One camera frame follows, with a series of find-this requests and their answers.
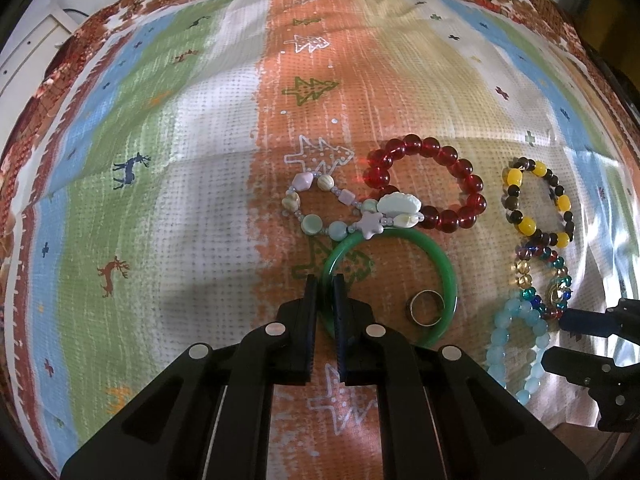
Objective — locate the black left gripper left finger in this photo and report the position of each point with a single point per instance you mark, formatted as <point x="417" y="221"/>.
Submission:
<point x="295" y="351"/>

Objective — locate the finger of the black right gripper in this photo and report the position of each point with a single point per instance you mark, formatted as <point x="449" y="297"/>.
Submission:
<point x="576" y="367"/>
<point x="582" y="322"/>

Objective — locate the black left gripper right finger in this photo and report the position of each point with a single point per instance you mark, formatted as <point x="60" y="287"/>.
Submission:
<point x="354" y="354"/>

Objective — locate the green jade bangle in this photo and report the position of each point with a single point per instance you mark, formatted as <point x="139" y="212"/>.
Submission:
<point x="448" y="277"/>

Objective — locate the colourful striped blanket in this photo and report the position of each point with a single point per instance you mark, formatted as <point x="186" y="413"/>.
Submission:
<point x="213" y="154"/>

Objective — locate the brown floral bedsheet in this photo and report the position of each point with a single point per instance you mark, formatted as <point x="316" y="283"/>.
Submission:
<point x="543" y="17"/>

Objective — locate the yellow wooden furniture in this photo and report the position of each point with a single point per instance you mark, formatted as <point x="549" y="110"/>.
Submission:
<point x="609" y="27"/>

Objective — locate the white wooden headboard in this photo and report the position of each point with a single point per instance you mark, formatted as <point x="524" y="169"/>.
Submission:
<point x="23" y="68"/>

